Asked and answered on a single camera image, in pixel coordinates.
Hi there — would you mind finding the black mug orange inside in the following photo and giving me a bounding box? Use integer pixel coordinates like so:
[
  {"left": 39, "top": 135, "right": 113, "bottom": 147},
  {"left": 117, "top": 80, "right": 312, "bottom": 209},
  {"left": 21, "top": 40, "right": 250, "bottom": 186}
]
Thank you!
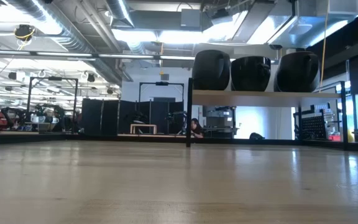
[{"left": 273, "top": 51, "right": 321, "bottom": 93}]

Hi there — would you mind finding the person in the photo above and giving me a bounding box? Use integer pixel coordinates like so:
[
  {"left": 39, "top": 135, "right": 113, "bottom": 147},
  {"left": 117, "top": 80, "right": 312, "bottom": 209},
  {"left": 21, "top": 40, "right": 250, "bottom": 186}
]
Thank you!
[{"left": 190, "top": 117, "right": 204, "bottom": 139}]

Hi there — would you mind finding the small wooden bench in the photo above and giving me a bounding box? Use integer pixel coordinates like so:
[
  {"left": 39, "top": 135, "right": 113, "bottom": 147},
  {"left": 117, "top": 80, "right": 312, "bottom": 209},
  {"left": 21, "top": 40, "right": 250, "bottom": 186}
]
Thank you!
[{"left": 130, "top": 123, "right": 158, "bottom": 135}]

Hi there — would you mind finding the grey equipment cart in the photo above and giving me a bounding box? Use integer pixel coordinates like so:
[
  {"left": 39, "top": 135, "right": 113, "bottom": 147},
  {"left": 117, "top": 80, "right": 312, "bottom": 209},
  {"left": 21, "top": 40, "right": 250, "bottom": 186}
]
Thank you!
[{"left": 202, "top": 105, "right": 237, "bottom": 138}]

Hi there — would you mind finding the black partition screen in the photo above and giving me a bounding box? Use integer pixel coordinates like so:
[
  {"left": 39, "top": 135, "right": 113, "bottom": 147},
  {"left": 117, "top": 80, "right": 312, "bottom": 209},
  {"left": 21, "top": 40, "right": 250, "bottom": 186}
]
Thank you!
[{"left": 81, "top": 98, "right": 186, "bottom": 135}]

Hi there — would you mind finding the wooden shelf board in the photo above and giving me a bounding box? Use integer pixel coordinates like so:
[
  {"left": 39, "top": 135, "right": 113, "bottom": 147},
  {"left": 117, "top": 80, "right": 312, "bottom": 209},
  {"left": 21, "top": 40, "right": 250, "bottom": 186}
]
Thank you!
[{"left": 193, "top": 90, "right": 343, "bottom": 108}]

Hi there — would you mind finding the grey ceiling electrical box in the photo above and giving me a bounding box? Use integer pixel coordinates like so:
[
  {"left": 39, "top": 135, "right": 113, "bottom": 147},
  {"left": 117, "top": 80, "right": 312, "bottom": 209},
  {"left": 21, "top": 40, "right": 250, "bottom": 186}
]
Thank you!
[{"left": 180, "top": 8, "right": 202, "bottom": 28}]

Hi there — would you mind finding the long ceiling light strip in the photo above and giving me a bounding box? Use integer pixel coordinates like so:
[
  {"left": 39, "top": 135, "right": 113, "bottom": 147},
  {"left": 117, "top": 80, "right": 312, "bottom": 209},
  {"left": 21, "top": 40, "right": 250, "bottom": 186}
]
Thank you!
[{"left": 0, "top": 49, "right": 281, "bottom": 65}]

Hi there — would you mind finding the black pegboard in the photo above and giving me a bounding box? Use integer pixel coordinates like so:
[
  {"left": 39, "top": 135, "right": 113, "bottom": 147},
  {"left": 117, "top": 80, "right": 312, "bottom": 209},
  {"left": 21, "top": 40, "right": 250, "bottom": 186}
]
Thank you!
[{"left": 300, "top": 115, "right": 328, "bottom": 140}]

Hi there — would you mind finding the black gantry frame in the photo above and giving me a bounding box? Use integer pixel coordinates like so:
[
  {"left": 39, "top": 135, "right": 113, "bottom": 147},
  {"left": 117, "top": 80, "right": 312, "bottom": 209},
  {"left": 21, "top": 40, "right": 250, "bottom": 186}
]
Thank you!
[
  {"left": 26, "top": 76, "right": 80, "bottom": 125},
  {"left": 138, "top": 81, "right": 185, "bottom": 125}
]

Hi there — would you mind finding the black aluminium table frame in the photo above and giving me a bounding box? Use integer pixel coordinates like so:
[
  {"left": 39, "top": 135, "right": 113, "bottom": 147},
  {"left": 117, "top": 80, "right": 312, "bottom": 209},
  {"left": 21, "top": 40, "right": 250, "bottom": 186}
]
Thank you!
[{"left": 0, "top": 130, "right": 358, "bottom": 154}]

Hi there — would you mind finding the silver spiral ventilation duct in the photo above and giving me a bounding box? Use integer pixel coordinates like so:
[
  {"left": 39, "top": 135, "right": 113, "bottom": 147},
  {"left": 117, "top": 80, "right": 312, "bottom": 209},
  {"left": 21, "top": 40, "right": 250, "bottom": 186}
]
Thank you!
[
  {"left": 106, "top": 0, "right": 135, "bottom": 28},
  {"left": 6, "top": 0, "right": 126, "bottom": 86}
]

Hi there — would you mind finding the silver rectangular air duct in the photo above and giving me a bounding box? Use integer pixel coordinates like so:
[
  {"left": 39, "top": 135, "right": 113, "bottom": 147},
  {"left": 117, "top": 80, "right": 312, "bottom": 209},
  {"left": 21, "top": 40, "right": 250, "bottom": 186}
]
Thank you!
[{"left": 267, "top": 0, "right": 358, "bottom": 50}]

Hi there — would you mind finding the yellow hanging cable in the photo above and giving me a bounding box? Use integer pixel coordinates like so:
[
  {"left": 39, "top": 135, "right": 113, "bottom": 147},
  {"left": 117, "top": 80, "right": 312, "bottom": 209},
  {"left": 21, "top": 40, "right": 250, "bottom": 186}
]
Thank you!
[{"left": 318, "top": 0, "right": 331, "bottom": 93}]

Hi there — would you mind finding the black yellow cable reel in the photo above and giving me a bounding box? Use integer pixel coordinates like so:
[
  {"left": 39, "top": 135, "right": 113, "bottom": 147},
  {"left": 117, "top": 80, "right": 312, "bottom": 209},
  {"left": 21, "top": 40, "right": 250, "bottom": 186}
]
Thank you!
[{"left": 14, "top": 24, "right": 36, "bottom": 42}]

